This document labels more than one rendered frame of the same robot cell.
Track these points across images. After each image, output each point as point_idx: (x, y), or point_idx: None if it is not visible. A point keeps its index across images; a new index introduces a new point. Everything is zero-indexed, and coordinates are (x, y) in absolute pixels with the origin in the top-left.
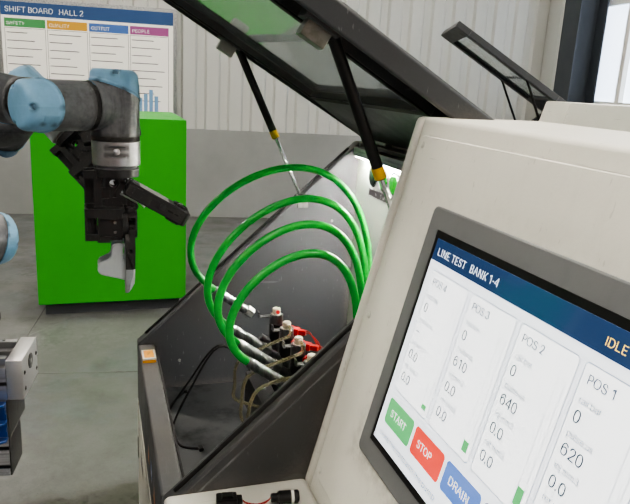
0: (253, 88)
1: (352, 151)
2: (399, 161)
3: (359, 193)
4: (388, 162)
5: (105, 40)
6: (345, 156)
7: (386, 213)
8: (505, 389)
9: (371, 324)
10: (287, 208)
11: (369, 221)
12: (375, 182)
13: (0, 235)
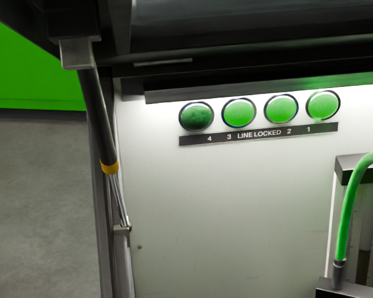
0: (102, 104)
1: (113, 99)
2: (340, 75)
3: (137, 154)
4: (300, 85)
5: None
6: (115, 115)
7: (254, 152)
8: None
9: None
10: (127, 261)
11: (191, 180)
12: (211, 122)
13: None
